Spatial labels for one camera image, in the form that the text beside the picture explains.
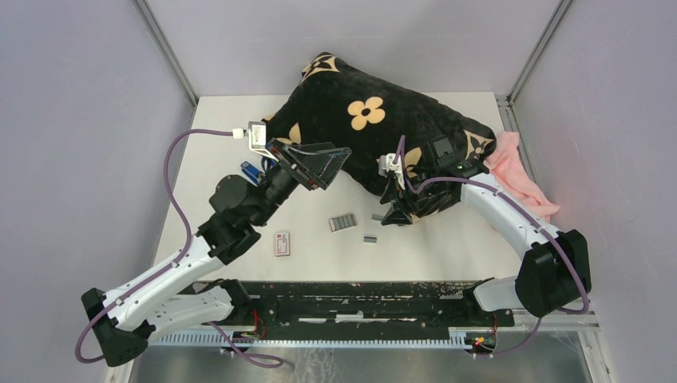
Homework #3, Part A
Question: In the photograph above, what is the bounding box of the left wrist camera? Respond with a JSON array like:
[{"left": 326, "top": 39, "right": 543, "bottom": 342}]
[{"left": 231, "top": 121, "right": 272, "bottom": 158}]

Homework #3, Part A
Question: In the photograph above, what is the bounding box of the black pillow with beige flowers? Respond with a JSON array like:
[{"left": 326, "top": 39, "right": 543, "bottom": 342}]
[{"left": 262, "top": 52, "right": 497, "bottom": 198}]

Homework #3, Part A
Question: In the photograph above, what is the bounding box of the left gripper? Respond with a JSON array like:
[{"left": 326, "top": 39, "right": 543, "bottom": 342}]
[{"left": 251, "top": 138, "right": 352, "bottom": 227}]

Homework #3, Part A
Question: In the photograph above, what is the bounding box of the pink cloth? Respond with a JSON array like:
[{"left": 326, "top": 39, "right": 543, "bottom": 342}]
[{"left": 484, "top": 132, "right": 560, "bottom": 223}]

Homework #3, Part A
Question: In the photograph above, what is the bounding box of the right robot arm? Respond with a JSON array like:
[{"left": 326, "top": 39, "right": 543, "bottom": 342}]
[{"left": 378, "top": 136, "right": 592, "bottom": 326}]

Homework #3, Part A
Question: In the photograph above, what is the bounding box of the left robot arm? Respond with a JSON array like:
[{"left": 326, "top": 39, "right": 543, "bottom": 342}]
[{"left": 75, "top": 139, "right": 352, "bottom": 367}]

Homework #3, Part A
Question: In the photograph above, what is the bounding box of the closed red white staple box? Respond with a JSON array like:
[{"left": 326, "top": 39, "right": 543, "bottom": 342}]
[{"left": 275, "top": 231, "right": 291, "bottom": 257}]

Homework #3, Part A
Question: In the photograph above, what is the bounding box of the white cable duct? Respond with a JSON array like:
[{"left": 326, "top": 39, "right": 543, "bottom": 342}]
[{"left": 149, "top": 328, "right": 474, "bottom": 351}]

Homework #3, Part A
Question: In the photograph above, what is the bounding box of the box of staples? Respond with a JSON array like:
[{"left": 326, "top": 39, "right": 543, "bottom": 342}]
[{"left": 329, "top": 213, "right": 358, "bottom": 232}]

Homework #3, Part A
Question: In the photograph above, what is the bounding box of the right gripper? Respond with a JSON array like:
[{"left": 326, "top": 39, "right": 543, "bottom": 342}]
[{"left": 380, "top": 168, "right": 440, "bottom": 226}]

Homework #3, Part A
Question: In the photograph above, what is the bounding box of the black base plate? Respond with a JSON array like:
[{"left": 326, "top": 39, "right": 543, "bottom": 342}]
[{"left": 221, "top": 281, "right": 515, "bottom": 341}]

